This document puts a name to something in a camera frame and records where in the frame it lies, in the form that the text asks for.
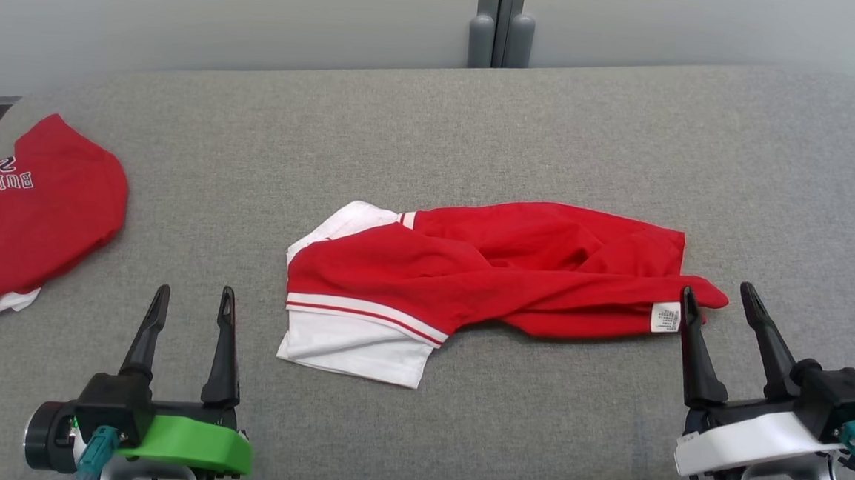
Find grey metal partition post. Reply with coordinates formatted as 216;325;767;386
496;0;538;70
466;0;501;70

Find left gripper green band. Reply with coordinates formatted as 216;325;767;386
113;279;264;479

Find left cable teal connector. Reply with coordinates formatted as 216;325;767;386
73;424;124;480

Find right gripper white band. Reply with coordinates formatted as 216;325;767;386
669;278;855;480

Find red shirt white sleeves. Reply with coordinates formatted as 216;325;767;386
274;185;736;409

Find red Bulls jersey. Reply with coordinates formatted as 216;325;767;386
0;110;133;333

